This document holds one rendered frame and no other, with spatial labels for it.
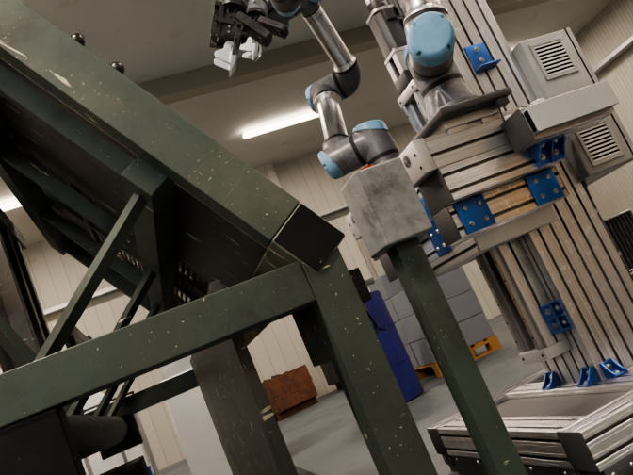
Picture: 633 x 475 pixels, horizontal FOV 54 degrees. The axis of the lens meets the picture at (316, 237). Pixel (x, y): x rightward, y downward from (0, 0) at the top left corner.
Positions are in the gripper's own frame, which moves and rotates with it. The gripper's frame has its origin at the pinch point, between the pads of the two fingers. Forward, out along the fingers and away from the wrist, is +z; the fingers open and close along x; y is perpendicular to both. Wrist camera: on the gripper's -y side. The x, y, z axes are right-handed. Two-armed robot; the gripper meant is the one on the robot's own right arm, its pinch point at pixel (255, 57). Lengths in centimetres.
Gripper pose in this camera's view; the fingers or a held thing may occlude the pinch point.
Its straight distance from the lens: 212.5
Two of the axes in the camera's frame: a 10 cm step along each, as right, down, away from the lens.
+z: -0.6, 8.7, -4.9
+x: -1.5, -4.9, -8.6
